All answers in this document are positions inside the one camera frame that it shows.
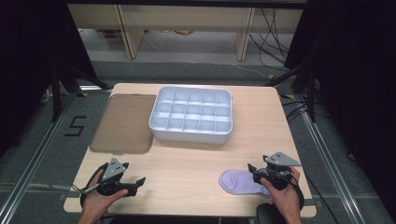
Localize brown translucent box lid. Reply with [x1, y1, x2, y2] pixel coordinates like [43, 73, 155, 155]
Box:
[90, 93, 157, 155]

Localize black rounded seat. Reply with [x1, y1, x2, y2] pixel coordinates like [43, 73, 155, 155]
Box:
[255, 203, 287, 224]

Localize black metal stand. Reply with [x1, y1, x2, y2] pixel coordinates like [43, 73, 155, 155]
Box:
[264, 61, 318, 123]
[50, 61, 110, 123]

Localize person's right hand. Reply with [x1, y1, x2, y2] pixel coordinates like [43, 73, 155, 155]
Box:
[260, 166, 303, 217]

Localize black curtain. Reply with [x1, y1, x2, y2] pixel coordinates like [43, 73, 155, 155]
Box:
[0, 0, 98, 158]
[283, 0, 396, 220]

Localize black hanging cables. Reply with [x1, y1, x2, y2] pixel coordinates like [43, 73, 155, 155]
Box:
[247, 7, 294, 69]

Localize white divided storage box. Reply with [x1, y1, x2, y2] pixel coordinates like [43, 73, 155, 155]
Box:
[148, 86, 233, 145]

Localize black floor cables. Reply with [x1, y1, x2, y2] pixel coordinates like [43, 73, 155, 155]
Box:
[280, 98, 313, 121]

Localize left hand-held gripper cable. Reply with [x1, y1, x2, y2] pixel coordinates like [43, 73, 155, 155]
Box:
[71, 162, 108, 209]

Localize person's left hand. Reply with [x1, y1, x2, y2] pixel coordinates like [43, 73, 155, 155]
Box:
[81, 169, 129, 217]

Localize right hand-held gripper cable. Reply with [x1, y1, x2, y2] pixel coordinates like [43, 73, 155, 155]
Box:
[290, 175, 306, 210]

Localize purple sock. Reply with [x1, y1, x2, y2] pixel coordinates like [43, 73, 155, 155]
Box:
[219, 169, 273, 199]

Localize aluminium floor rail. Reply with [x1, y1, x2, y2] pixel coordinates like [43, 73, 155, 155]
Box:
[0, 91, 78, 220]
[299, 106, 366, 224]

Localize hand-held gripper cable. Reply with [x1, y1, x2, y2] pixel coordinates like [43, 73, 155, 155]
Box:
[71, 162, 108, 209]
[290, 175, 306, 210]

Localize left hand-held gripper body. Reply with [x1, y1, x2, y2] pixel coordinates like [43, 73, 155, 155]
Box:
[97, 157, 138, 197]

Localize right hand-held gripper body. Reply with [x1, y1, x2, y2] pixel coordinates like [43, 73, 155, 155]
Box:
[261, 151, 303, 191]

